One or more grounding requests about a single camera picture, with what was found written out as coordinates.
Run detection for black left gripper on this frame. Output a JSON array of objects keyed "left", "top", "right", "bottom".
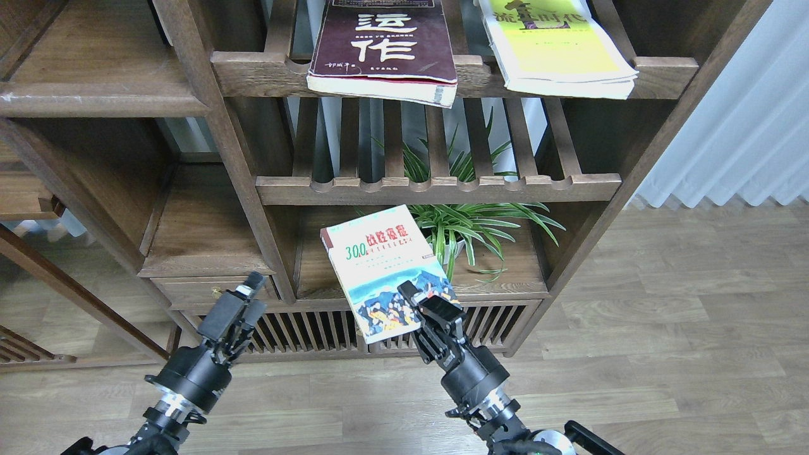
[{"left": 145, "top": 272, "right": 266, "bottom": 414}]

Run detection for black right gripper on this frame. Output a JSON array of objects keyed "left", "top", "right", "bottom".
[{"left": 397, "top": 281, "right": 511, "bottom": 418}]

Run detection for colourful cover paperback book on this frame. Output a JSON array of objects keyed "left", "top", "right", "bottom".
[{"left": 320, "top": 205, "right": 459, "bottom": 344}]

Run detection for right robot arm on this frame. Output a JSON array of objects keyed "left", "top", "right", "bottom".
[{"left": 398, "top": 281, "right": 621, "bottom": 454}]

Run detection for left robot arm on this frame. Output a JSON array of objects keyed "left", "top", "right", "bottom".
[{"left": 64, "top": 271, "right": 266, "bottom": 454}]

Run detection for white plant pot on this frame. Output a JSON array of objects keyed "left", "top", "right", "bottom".
[{"left": 434, "top": 235, "right": 466, "bottom": 266}]

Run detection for green spider plant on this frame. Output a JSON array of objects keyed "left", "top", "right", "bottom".
[{"left": 403, "top": 127, "right": 566, "bottom": 282}]

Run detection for dark wooden bookshelf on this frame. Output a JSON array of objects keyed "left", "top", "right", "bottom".
[{"left": 2, "top": 1, "right": 770, "bottom": 361}]

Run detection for maroon book white characters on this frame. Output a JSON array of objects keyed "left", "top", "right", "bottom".
[{"left": 307, "top": 1, "right": 458, "bottom": 107}]

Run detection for yellow green book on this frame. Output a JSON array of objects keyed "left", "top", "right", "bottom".
[{"left": 476, "top": 1, "right": 638, "bottom": 100}]

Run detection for white curtain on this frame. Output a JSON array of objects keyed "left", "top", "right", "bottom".
[{"left": 630, "top": 1, "right": 808, "bottom": 210}]

